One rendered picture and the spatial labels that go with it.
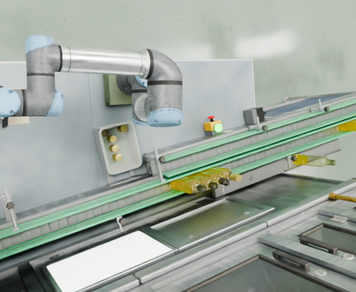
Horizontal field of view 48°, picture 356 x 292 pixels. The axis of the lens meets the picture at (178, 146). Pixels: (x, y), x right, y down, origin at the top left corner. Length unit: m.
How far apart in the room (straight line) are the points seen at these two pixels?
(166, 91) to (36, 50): 0.40
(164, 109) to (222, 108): 1.00
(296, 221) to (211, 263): 0.41
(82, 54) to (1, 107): 0.27
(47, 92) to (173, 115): 0.39
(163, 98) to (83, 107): 0.70
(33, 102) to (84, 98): 0.77
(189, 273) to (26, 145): 0.90
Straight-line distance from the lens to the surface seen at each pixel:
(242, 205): 1.84
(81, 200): 1.80
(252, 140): 2.20
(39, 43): 1.18
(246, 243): 1.53
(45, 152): 1.87
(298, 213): 1.73
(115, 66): 1.23
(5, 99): 1.13
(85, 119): 1.91
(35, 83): 1.17
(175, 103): 1.28
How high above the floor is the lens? 2.58
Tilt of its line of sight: 61 degrees down
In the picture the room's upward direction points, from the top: 95 degrees clockwise
